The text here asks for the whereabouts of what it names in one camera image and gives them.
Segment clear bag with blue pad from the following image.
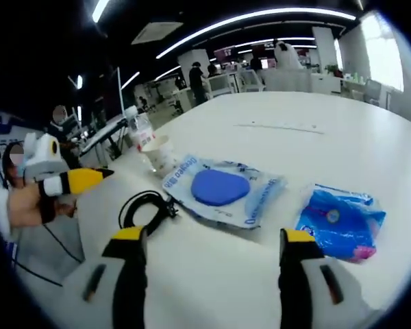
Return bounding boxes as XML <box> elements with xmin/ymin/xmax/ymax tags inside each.
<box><xmin>162</xmin><ymin>153</ymin><xmax>289</xmax><ymax>230</ymax></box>

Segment ceiling air vent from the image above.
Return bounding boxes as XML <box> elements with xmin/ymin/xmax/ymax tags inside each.
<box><xmin>131</xmin><ymin>21</ymin><xmax>185</xmax><ymax>46</ymax></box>

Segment person's left hand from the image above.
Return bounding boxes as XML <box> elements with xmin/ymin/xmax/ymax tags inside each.
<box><xmin>8</xmin><ymin>184</ymin><xmax>79</xmax><ymax>230</ymax></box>

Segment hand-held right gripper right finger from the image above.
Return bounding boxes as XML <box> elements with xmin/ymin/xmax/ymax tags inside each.
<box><xmin>279</xmin><ymin>228</ymin><xmax>384</xmax><ymax>329</ymax></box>

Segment large dark monitor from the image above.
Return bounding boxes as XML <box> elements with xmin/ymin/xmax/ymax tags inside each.
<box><xmin>115</xmin><ymin>66</ymin><xmax>128</xmax><ymax>118</ymax></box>

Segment white paper cup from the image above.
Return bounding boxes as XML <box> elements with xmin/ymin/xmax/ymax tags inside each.
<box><xmin>141</xmin><ymin>134</ymin><xmax>176</xmax><ymax>180</ymax></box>

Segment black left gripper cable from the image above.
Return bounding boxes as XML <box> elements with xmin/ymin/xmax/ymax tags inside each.
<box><xmin>12</xmin><ymin>223</ymin><xmax>87</xmax><ymax>288</ymax></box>

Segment blue tissue packet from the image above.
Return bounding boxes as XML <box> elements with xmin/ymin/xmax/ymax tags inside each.
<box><xmin>293</xmin><ymin>184</ymin><xmax>387</xmax><ymax>264</ymax></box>

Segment green potted plant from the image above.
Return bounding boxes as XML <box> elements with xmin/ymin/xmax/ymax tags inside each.
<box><xmin>324</xmin><ymin>63</ymin><xmax>344</xmax><ymax>79</ymax></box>

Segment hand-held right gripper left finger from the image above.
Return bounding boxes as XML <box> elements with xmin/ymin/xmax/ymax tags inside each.
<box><xmin>61</xmin><ymin>226</ymin><xmax>149</xmax><ymax>329</ymax></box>

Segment clear plastic bottle red label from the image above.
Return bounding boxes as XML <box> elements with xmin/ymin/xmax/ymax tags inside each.
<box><xmin>124</xmin><ymin>105</ymin><xmax>158</xmax><ymax>152</ymax></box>

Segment person's head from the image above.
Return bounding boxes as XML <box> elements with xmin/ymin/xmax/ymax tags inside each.
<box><xmin>0</xmin><ymin>143</ymin><xmax>32</xmax><ymax>190</ymax></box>

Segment long ceiling light strip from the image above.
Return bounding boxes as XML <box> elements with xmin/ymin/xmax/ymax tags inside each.
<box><xmin>155</xmin><ymin>8</ymin><xmax>358</xmax><ymax>60</ymax></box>

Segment tilted white stand table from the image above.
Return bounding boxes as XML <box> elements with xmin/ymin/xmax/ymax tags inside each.
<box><xmin>79</xmin><ymin>115</ymin><xmax>130</xmax><ymax>154</ymax></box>

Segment bright window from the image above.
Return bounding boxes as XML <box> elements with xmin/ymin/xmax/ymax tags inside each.
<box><xmin>360</xmin><ymin>12</ymin><xmax>406</xmax><ymax>93</ymax></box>

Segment white office chair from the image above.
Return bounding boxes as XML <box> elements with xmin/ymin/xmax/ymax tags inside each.
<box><xmin>208</xmin><ymin>74</ymin><xmax>234</xmax><ymax>99</ymax></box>
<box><xmin>240</xmin><ymin>69</ymin><xmax>264</xmax><ymax>93</ymax></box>

